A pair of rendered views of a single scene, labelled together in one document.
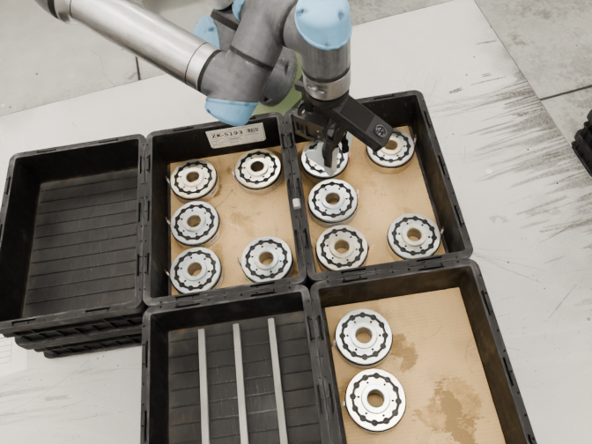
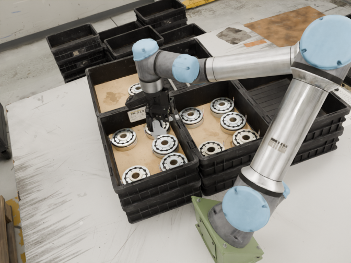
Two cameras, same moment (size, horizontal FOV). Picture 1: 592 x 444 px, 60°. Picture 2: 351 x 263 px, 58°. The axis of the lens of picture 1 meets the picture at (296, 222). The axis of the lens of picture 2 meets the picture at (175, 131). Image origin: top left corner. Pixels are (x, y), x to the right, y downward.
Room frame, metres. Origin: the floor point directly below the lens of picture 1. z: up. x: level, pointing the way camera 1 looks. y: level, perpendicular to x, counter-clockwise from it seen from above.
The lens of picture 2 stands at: (1.39, -0.25, 1.75)
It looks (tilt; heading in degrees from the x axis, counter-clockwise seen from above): 44 degrees down; 166
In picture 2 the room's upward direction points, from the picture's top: 10 degrees counter-clockwise
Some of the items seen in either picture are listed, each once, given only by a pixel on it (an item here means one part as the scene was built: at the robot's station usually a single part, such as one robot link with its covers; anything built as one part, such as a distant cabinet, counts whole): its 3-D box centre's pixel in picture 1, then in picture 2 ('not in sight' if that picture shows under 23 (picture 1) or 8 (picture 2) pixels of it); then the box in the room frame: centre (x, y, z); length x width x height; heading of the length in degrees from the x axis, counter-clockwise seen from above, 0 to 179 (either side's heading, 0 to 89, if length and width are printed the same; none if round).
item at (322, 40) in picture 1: (322, 35); (148, 60); (0.58, -0.09, 1.26); 0.09 x 0.08 x 0.11; 39
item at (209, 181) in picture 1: (193, 178); (245, 138); (0.66, 0.20, 0.86); 0.10 x 0.10 x 0.01
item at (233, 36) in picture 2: not in sight; (233, 34); (-0.33, 0.68, 0.71); 0.22 x 0.19 x 0.01; 5
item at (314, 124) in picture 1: (324, 108); (158, 102); (0.58, -0.08, 1.10); 0.09 x 0.08 x 0.12; 51
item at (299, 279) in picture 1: (220, 203); (217, 115); (0.55, 0.14, 0.92); 0.40 x 0.30 x 0.02; 178
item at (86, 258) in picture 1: (84, 237); (284, 102); (0.56, 0.44, 0.87); 0.40 x 0.30 x 0.11; 178
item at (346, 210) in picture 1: (332, 200); (164, 143); (0.54, -0.08, 0.86); 0.10 x 0.10 x 0.01
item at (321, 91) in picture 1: (325, 77); (152, 81); (0.57, -0.09, 1.18); 0.08 x 0.08 x 0.05
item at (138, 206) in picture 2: not in sight; (151, 166); (0.53, -0.16, 0.76); 0.40 x 0.30 x 0.12; 178
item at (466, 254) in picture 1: (369, 179); (143, 139); (0.53, -0.16, 0.92); 0.40 x 0.30 x 0.02; 178
